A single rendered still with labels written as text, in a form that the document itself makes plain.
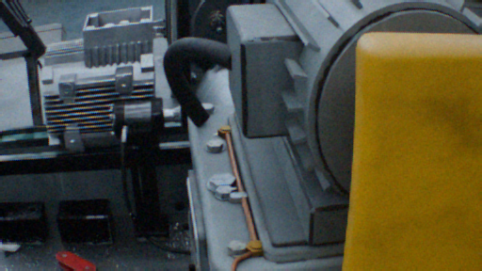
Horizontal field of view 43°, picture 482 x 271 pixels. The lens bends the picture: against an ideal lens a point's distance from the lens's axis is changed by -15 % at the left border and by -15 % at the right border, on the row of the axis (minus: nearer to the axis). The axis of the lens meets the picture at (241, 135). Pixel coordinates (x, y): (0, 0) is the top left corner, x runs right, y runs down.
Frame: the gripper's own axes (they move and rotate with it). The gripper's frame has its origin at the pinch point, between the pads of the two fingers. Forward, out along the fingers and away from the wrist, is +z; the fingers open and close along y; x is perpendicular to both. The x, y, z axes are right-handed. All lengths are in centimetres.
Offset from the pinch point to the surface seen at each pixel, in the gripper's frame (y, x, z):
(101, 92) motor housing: -14.4, -9.8, 12.8
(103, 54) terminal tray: -11.4, -13.0, 8.3
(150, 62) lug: -13.3, -19.0, 13.8
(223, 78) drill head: -35.2, -29.6, 14.2
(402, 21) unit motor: -79, -46, 0
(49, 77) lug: -13.6, -3.5, 5.2
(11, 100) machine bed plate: 48, 31, 17
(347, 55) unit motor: -79, -42, 0
